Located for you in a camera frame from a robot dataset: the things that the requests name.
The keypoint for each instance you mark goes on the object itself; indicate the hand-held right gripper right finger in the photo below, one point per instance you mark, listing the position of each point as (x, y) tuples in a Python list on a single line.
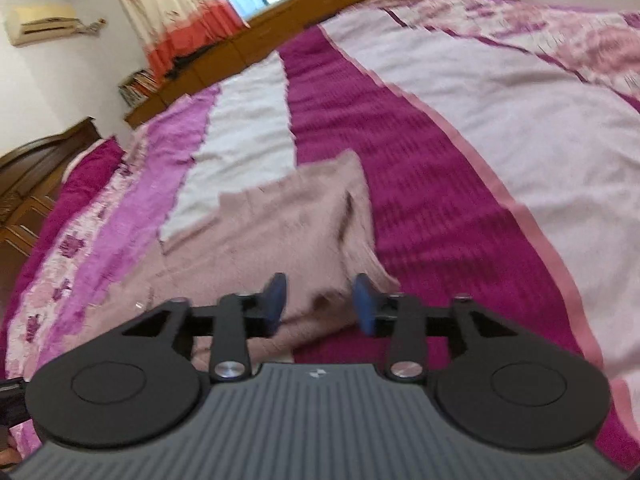
[(364, 305)]

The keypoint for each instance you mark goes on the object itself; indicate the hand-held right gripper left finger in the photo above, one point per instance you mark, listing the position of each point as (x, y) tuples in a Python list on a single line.
[(275, 305)]

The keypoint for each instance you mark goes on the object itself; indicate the pink fleece garment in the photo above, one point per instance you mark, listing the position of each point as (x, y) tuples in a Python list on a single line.
[(280, 220)]

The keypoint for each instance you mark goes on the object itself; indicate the magenta and white bed blanket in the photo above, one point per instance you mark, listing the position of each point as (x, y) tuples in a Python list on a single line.
[(450, 160)]

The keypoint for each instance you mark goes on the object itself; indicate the magenta pillow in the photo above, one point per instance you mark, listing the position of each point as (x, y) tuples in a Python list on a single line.
[(92, 170)]

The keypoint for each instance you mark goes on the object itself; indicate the dark wooden headboard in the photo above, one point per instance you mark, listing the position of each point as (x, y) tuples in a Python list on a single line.
[(30, 175)]

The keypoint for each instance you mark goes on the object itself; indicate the stack of books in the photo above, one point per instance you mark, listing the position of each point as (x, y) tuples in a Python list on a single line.
[(140, 87)]

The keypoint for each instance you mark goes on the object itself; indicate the dark cloth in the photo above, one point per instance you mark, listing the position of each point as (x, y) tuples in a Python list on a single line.
[(192, 60)]

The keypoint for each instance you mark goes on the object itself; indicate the wooden window ledge cabinet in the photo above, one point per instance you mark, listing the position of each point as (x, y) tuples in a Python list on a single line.
[(260, 35)]

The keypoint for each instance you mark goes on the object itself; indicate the cream and orange floral curtain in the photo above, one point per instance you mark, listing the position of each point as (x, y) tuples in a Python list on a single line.
[(165, 10)]

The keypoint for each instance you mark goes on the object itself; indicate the cream wall air conditioner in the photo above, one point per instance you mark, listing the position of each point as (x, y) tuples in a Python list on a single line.
[(40, 22)]

